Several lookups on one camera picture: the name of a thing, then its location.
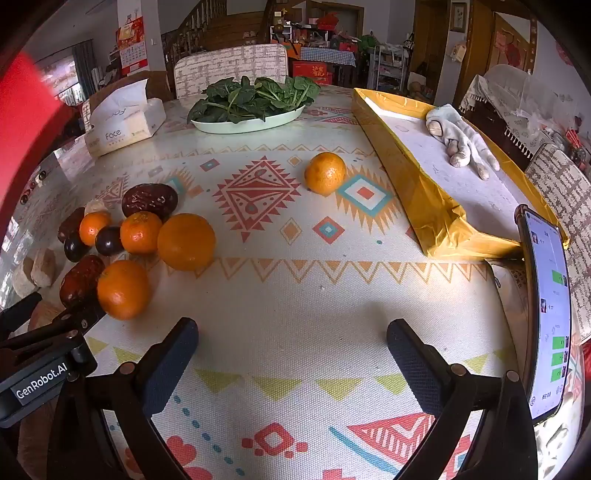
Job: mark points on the large orange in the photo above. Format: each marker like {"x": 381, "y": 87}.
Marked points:
{"x": 187, "y": 241}

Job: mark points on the pale green oval plate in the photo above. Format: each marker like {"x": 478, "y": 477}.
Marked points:
{"x": 249, "y": 123}

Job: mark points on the brown wooden chair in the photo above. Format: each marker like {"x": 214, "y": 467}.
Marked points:
{"x": 157, "y": 85}

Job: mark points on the red wall calendar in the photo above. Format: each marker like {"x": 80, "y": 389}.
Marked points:
{"x": 131, "y": 44}

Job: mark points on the smartphone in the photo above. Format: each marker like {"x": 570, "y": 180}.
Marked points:
{"x": 551, "y": 314}

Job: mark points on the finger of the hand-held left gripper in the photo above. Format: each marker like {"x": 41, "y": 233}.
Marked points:
{"x": 69, "y": 323}
{"x": 21, "y": 314}

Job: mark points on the white work glove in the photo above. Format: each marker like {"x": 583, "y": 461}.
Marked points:
{"x": 461, "y": 134}

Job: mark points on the yellow bench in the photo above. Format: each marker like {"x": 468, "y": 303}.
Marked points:
{"x": 461, "y": 184}

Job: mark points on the red gift box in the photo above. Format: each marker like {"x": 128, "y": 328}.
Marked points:
{"x": 313, "y": 72}

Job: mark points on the small mandarin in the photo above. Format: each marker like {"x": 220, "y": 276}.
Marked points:
{"x": 93, "y": 228}

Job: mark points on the beige lumpy root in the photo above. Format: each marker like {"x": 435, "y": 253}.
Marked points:
{"x": 44, "y": 267}
{"x": 23, "y": 279}

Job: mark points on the lace covered sofa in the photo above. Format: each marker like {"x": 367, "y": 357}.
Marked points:
{"x": 503, "y": 92}

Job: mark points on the large red date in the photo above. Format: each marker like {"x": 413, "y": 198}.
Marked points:
{"x": 149, "y": 201}

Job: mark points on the bowl of green vegetables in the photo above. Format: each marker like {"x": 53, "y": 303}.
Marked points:
{"x": 254, "y": 97}

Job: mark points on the white patterned chair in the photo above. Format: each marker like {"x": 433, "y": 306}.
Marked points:
{"x": 565, "y": 221}
{"x": 231, "y": 67}

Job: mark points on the dark plum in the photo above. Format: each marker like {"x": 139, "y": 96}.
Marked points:
{"x": 76, "y": 248}
{"x": 108, "y": 241}

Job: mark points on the white printed paper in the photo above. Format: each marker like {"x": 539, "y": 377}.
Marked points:
{"x": 510, "y": 304}

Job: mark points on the small beige root piece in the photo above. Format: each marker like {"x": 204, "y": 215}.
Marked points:
{"x": 96, "y": 206}

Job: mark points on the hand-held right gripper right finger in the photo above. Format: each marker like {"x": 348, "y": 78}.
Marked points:
{"x": 415, "y": 367}

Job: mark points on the tissue box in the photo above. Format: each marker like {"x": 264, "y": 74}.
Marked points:
{"x": 122, "y": 124}

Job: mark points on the person's red garment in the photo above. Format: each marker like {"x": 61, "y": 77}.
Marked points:
{"x": 27, "y": 129}

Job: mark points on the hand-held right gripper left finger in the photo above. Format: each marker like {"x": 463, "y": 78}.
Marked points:
{"x": 168, "y": 367}

